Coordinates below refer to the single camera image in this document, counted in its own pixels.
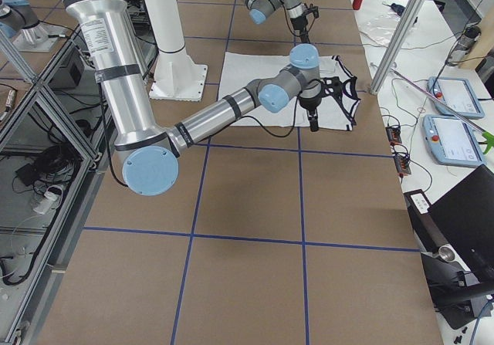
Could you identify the white camera pole base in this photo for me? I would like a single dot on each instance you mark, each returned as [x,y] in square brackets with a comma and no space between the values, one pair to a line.
[176,75]

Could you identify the folded dark plaid umbrella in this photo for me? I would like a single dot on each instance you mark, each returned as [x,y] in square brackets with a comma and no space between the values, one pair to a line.
[396,8]

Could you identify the black laptop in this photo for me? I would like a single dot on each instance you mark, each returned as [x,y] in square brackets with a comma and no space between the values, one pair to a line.
[462,218]

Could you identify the far teach pendant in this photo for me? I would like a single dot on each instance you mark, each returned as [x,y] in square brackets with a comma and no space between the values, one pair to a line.
[458,94]

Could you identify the teach pendant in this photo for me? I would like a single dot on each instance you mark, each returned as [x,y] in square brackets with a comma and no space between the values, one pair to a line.
[451,142]
[458,94]

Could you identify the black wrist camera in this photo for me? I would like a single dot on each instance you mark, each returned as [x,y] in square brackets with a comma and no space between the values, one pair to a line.
[311,10]
[332,86]

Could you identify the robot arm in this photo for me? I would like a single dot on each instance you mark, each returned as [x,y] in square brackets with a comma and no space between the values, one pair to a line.
[149,153]
[296,11]

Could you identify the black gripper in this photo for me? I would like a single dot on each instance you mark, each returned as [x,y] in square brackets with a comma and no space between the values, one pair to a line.
[298,23]
[311,100]

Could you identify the metal reacher grabber tool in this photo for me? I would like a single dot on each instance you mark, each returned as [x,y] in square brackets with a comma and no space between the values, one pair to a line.
[485,134]

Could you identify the aluminium frame post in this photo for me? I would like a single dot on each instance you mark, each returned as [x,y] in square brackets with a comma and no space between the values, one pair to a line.
[407,21]

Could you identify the grey usb hub left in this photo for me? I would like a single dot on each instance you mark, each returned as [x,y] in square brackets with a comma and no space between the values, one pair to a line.
[402,164]

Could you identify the grey cartoon print t-shirt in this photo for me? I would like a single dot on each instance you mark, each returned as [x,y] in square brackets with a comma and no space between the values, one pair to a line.
[281,111]

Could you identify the white paper in plastic sleeve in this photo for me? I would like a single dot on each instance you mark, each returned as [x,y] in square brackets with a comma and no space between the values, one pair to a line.
[380,29]

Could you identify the grey usb hub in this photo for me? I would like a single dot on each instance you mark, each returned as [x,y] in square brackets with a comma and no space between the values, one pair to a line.
[402,164]
[393,135]

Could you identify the grey usb hub right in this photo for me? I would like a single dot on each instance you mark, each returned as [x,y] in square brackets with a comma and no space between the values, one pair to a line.
[393,135]

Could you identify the near teach pendant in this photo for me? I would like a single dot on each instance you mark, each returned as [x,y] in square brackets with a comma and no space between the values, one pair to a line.
[451,142]

